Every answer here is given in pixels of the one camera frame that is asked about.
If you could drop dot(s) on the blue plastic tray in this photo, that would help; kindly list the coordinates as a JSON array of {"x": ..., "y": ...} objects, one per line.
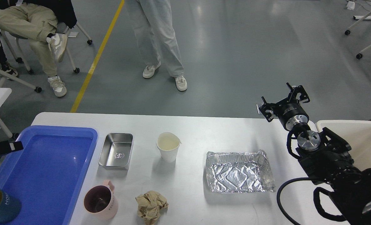
[{"x": 47, "y": 175}]

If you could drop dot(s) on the aluminium foil tray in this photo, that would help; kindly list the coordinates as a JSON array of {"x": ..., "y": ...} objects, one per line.
[{"x": 239, "y": 172}]

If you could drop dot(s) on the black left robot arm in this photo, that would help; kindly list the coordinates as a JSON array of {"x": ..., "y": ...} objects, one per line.
[{"x": 7, "y": 147}]

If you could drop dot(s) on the white plastic bin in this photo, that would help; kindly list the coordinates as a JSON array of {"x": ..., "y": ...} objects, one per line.
[{"x": 357, "y": 134}]

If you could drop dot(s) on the stainless steel rectangular container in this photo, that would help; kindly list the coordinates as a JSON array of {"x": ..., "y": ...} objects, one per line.
[{"x": 116, "y": 151}]

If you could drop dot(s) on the crumpled brown paper ball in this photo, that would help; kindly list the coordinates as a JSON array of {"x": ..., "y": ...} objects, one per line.
[{"x": 149, "y": 206}]

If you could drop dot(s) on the white paper cup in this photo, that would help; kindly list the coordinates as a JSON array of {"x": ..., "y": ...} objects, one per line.
[{"x": 168, "y": 145}]

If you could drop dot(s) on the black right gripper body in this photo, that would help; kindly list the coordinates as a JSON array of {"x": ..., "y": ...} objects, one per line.
[{"x": 291, "y": 114}]

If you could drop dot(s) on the standing person grey jeans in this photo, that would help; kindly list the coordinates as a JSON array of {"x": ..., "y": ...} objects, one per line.
[{"x": 156, "y": 39}]

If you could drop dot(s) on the seated person khaki trousers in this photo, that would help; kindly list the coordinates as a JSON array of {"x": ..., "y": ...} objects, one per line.
[{"x": 37, "y": 21}]

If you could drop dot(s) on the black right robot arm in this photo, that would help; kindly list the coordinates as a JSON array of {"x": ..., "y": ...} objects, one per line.
[{"x": 324, "y": 157}]

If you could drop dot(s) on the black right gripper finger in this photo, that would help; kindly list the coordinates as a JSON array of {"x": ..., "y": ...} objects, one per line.
[
  {"x": 297, "y": 95},
  {"x": 269, "y": 110}
]

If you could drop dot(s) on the pink mug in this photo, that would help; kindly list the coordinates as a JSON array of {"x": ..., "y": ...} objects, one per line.
[{"x": 101, "y": 202}]

